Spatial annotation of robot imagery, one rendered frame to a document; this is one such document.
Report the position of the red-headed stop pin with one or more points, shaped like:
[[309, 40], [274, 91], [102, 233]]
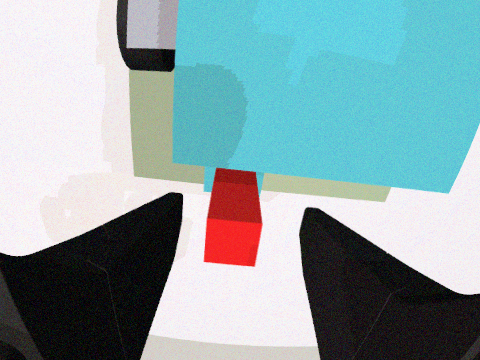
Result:
[[234, 219]]

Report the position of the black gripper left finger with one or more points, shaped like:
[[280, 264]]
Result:
[[92, 297]]

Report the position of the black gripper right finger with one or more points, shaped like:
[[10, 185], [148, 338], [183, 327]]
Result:
[[368, 305]]

